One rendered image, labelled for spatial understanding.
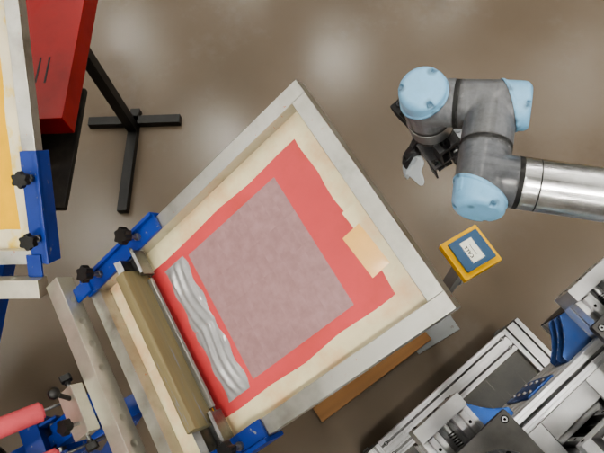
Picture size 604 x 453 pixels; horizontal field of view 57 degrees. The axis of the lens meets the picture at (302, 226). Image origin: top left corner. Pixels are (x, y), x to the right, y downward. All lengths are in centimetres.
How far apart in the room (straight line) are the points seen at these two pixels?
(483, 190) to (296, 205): 53
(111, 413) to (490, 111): 108
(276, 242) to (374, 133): 179
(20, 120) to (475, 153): 118
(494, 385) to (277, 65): 198
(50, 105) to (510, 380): 195
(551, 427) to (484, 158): 79
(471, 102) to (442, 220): 193
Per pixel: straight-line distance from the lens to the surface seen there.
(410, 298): 110
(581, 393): 147
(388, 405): 254
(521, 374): 244
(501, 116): 86
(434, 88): 87
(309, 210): 120
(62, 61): 203
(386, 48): 327
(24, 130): 163
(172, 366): 131
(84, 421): 149
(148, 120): 313
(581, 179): 83
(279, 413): 122
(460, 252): 168
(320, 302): 118
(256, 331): 127
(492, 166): 81
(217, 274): 133
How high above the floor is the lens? 253
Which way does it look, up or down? 68 degrees down
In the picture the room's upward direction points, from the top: 10 degrees counter-clockwise
